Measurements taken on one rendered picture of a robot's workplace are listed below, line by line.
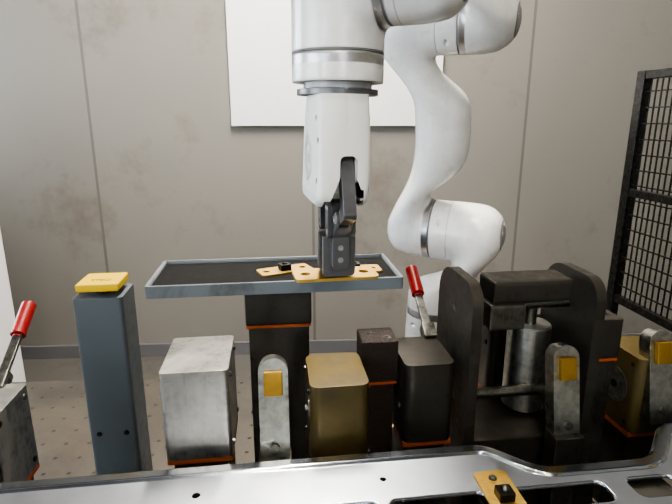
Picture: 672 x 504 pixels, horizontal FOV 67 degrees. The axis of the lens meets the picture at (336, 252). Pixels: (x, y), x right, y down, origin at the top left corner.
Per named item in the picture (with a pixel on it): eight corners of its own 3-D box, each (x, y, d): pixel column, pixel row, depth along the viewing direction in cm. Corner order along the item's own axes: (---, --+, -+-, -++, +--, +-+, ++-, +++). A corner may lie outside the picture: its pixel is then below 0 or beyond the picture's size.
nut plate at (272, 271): (263, 277, 76) (262, 270, 76) (255, 271, 80) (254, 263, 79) (314, 270, 80) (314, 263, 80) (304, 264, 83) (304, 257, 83)
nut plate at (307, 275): (295, 283, 49) (295, 271, 48) (291, 271, 52) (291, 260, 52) (380, 278, 50) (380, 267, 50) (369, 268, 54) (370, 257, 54)
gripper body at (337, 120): (290, 82, 51) (291, 194, 54) (305, 74, 41) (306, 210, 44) (363, 84, 52) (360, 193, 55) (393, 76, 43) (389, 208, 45)
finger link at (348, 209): (335, 131, 46) (327, 173, 50) (349, 196, 42) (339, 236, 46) (348, 131, 46) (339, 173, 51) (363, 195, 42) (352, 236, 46)
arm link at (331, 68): (286, 59, 50) (286, 91, 51) (298, 47, 41) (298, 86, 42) (368, 62, 51) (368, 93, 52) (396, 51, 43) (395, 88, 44)
